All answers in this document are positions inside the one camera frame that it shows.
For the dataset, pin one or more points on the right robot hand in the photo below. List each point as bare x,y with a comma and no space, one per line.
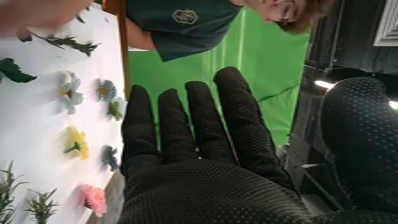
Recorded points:
213,186

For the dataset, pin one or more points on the person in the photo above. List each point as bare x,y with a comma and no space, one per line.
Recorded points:
183,20

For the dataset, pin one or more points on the pink flower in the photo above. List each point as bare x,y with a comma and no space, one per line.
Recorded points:
94,200

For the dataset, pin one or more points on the yellow flower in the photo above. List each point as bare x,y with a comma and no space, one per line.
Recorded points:
78,141

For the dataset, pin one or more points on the green sprig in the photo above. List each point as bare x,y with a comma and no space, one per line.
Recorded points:
7,196
43,208

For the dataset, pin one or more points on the white sheet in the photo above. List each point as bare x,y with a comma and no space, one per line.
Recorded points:
36,133

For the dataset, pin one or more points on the blue flower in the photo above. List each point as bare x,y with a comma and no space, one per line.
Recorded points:
107,90

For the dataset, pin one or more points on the white flower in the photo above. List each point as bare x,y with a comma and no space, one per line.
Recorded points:
71,96

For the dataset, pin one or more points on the dark green leaf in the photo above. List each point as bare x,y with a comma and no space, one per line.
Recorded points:
11,71

